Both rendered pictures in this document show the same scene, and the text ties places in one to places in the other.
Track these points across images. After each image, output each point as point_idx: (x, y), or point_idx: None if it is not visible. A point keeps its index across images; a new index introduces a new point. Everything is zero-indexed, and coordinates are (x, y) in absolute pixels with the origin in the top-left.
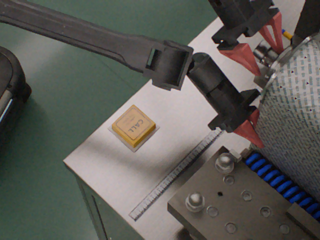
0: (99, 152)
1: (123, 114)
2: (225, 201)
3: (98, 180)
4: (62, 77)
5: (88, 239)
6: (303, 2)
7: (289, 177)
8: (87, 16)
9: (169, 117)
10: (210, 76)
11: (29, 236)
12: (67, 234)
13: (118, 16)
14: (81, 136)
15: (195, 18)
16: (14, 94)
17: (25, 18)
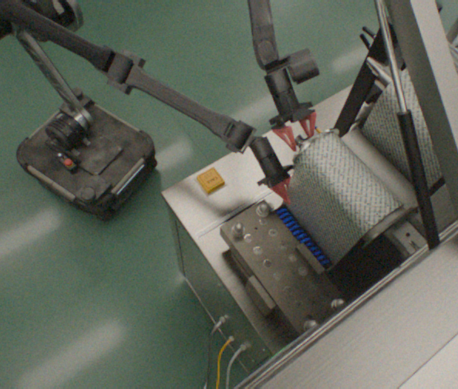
0: (185, 192)
1: (205, 171)
2: (257, 234)
3: (180, 208)
4: (178, 160)
5: (172, 262)
6: None
7: (303, 227)
8: (201, 127)
9: (234, 180)
10: (264, 148)
11: (136, 252)
12: (159, 256)
13: None
14: None
15: None
16: (146, 161)
17: (154, 89)
